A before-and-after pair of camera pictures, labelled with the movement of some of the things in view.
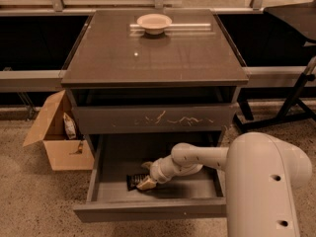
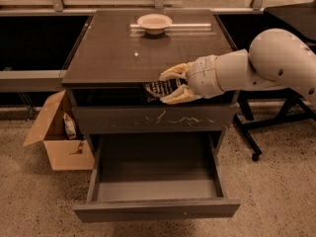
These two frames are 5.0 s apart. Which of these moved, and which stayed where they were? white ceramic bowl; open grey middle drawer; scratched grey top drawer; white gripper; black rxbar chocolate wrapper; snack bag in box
Moved: white gripper; black rxbar chocolate wrapper
Stayed: white ceramic bowl; open grey middle drawer; scratched grey top drawer; snack bag in box
